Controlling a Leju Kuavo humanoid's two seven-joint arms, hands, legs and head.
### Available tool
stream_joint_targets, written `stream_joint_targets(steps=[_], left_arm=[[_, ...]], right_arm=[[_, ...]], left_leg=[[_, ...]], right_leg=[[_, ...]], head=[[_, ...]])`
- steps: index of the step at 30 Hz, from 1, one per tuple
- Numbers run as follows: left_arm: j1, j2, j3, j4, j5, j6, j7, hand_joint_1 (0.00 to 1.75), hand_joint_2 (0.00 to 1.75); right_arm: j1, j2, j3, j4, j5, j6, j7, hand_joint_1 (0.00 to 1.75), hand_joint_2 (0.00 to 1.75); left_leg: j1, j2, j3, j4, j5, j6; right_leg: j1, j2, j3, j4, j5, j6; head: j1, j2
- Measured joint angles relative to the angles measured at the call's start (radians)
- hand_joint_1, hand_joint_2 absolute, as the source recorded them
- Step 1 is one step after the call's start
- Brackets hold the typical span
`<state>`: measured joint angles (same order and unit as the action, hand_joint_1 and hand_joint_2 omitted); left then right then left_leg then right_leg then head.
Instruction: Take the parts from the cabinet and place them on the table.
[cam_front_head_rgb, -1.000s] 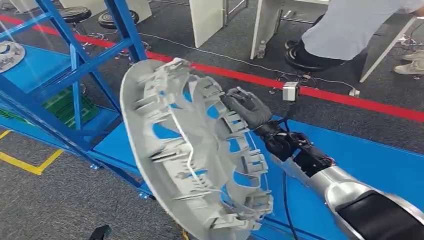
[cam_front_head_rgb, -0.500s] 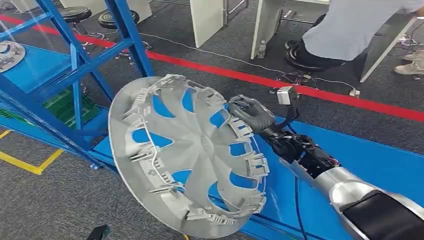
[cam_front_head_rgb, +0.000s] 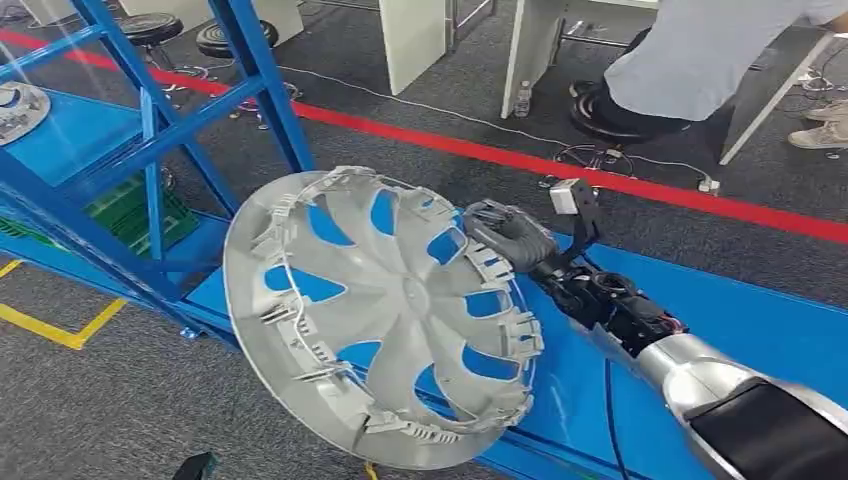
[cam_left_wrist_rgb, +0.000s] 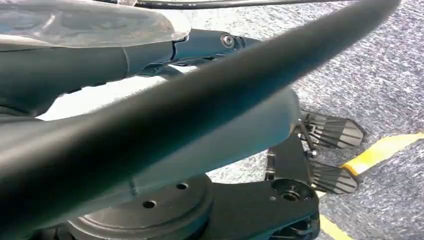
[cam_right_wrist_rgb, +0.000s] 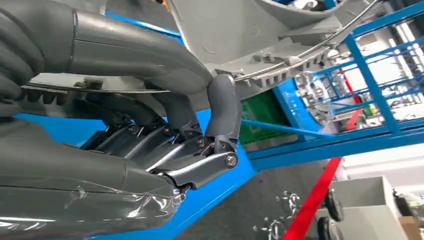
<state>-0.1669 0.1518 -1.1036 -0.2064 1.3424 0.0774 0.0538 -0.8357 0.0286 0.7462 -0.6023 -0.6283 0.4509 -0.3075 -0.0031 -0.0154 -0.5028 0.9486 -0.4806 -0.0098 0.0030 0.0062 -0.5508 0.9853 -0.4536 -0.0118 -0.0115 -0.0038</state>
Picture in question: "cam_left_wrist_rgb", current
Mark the yellow floor tape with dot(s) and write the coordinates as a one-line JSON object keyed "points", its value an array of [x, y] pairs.
{"points": [[381, 150]]}

